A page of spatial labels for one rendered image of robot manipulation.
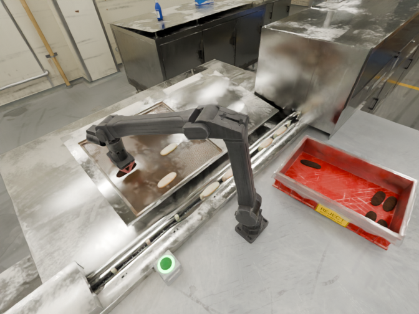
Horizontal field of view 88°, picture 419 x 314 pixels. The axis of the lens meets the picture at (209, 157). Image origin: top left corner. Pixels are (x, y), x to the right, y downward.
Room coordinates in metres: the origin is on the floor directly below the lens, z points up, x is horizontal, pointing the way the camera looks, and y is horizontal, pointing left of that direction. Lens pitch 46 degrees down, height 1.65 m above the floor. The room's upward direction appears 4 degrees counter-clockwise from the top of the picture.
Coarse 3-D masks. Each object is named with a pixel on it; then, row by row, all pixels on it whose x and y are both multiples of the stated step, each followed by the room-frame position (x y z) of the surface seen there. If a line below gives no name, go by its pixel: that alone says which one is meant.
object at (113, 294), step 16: (304, 128) 0.95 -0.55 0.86; (272, 144) 0.84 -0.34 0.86; (288, 144) 0.84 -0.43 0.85; (256, 160) 0.73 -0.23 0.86; (272, 160) 0.75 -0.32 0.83; (224, 192) 0.55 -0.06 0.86; (208, 208) 0.48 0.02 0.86; (192, 224) 0.41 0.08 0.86; (160, 240) 0.35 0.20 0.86; (176, 240) 0.35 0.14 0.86; (144, 256) 0.30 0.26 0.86; (160, 256) 0.29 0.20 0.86; (128, 272) 0.25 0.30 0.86; (144, 272) 0.24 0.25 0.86; (112, 288) 0.20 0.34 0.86; (128, 288) 0.20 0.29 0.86; (112, 304) 0.16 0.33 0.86
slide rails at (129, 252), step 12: (288, 120) 1.05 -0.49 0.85; (228, 168) 0.70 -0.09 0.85; (216, 180) 0.63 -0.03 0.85; (228, 180) 0.62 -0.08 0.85; (156, 228) 0.41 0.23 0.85; (168, 228) 0.40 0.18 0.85; (144, 240) 0.36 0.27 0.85; (156, 240) 0.36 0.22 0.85; (132, 252) 0.32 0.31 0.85; (144, 252) 0.32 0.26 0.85; (96, 276) 0.25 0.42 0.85
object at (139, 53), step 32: (224, 0) 3.81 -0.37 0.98; (256, 0) 3.47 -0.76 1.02; (128, 32) 2.77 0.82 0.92; (160, 32) 2.61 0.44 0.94; (192, 32) 2.71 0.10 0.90; (224, 32) 3.06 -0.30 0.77; (256, 32) 3.53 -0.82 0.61; (128, 64) 2.98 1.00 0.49; (160, 64) 2.38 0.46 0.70; (192, 64) 2.67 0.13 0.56
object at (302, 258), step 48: (336, 144) 0.85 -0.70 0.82; (384, 144) 0.82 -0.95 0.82; (192, 240) 0.36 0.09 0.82; (240, 240) 0.35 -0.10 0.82; (288, 240) 0.34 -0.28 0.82; (336, 240) 0.32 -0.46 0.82; (144, 288) 0.21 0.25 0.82; (192, 288) 0.20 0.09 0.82; (240, 288) 0.19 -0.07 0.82; (288, 288) 0.18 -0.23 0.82; (336, 288) 0.17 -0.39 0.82; (384, 288) 0.16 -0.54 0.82
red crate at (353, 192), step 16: (320, 160) 0.73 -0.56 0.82; (304, 176) 0.64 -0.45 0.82; (320, 176) 0.63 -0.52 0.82; (336, 176) 0.62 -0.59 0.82; (352, 176) 0.62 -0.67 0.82; (288, 192) 0.55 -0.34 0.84; (320, 192) 0.54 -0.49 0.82; (336, 192) 0.54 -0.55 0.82; (352, 192) 0.53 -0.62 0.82; (368, 192) 0.53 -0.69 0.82; (384, 192) 0.52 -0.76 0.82; (352, 208) 0.45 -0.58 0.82; (368, 208) 0.45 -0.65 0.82; (352, 224) 0.37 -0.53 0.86; (384, 240) 0.30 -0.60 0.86
